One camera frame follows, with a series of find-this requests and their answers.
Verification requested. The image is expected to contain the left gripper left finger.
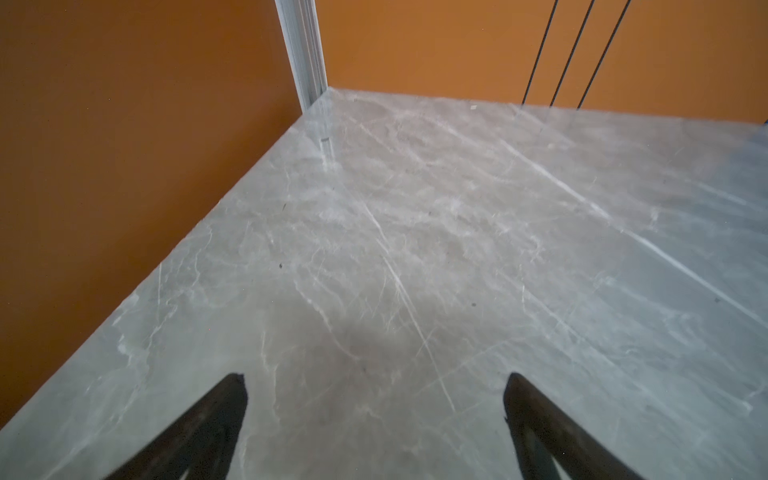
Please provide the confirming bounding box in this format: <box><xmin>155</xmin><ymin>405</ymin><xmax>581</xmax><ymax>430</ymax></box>
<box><xmin>108</xmin><ymin>373</ymin><xmax>248</xmax><ymax>479</ymax></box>

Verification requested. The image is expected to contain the left corner aluminium post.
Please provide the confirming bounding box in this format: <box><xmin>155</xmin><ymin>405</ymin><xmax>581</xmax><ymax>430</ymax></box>
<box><xmin>275</xmin><ymin>0</ymin><xmax>328</xmax><ymax>112</ymax></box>

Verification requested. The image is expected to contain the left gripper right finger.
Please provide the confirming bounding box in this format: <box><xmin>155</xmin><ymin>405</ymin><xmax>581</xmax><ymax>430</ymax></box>
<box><xmin>503</xmin><ymin>372</ymin><xmax>640</xmax><ymax>479</ymax></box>

